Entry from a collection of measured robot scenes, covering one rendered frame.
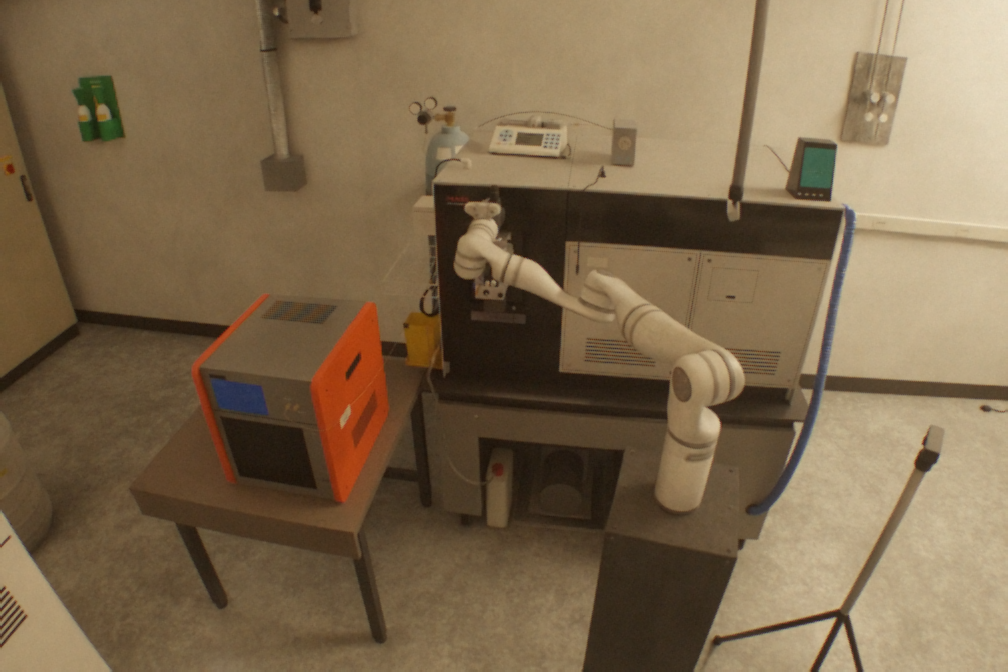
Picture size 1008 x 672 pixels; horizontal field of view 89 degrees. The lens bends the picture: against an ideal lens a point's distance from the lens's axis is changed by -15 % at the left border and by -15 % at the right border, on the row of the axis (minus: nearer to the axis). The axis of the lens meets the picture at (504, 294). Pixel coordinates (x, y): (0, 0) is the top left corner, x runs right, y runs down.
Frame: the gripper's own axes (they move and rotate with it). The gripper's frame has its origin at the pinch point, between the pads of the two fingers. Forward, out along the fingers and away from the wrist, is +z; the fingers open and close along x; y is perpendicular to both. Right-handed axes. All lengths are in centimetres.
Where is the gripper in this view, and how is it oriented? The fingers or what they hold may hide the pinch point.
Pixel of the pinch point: (495, 197)
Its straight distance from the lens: 171.0
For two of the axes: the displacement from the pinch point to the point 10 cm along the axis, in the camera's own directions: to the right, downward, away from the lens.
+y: 0.0, 8.8, 4.8
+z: 1.5, -4.7, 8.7
